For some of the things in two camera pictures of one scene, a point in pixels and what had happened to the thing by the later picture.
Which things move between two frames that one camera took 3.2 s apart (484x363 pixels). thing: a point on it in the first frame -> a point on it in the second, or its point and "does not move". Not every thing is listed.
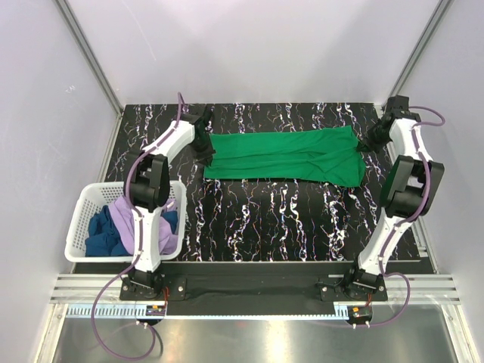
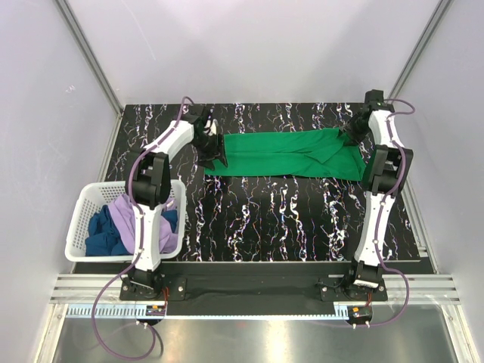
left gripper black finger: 207,160 -> 222,155
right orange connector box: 360,313 does not move
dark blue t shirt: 103,240 does not move
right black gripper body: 376,138 -> 356,128
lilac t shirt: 122,211 does not move
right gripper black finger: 361,147 -> 352,141
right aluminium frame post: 419,49 does not move
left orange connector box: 156,310 does not move
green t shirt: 327,155 does not move
